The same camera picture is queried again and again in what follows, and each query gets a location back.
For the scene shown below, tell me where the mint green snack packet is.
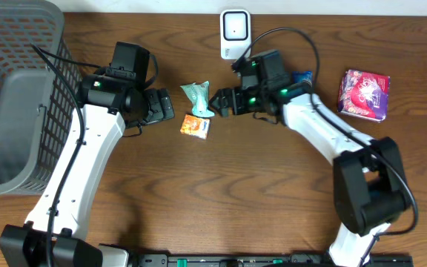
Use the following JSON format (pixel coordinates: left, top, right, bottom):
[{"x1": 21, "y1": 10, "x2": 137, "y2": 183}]
[{"x1": 180, "y1": 81, "x2": 215, "y2": 118}]

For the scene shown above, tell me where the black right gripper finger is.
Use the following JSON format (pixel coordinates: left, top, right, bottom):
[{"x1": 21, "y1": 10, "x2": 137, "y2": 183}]
[
  {"x1": 213, "y1": 102, "x2": 232, "y2": 117},
  {"x1": 209, "y1": 88, "x2": 234, "y2": 106}
]

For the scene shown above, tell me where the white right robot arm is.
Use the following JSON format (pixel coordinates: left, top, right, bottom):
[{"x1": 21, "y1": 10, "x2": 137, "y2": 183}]
[{"x1": 209, "y1": 50, "x2": 416, "y2": 266}]

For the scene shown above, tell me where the blue Oreo cookie packet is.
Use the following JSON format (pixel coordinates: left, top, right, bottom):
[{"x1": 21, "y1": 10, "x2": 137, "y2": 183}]
[{"x1": 291, "y1": 71, "x2": 313, "y2": 85}]

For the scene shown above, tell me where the orange snack packet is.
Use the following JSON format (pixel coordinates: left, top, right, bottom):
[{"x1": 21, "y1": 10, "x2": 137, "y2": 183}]
[{"x1": 180, "y1": 114, "x2": 211, "y2": 139}]

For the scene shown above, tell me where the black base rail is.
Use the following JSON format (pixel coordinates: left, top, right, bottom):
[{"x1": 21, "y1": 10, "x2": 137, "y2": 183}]
[{"x1": 135, "y1": 253, "x2": 414, "y2": 267}]

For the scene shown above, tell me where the grey plastic mesh basket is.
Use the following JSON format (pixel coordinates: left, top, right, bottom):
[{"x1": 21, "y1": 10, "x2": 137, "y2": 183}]
[{"x1": 0, "y1": 1, "x2": 81, "y2": 194}]

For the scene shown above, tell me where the purple red snack packet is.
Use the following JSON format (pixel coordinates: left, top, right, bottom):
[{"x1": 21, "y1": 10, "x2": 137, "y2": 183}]
[{"x1": 337, "y1": 69, "x2": 391, "y2": 122}]

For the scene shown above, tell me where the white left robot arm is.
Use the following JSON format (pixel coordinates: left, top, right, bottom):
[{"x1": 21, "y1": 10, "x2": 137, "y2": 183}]
[{"x1": 0, "y1": 74, "x2": 174, "y2": 266}]

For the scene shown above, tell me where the white barcode scanner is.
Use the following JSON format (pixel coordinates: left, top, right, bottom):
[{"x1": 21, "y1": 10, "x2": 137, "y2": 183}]
[{"x1": 219, "y1": 9, "x2": 252, "y2": 60}]

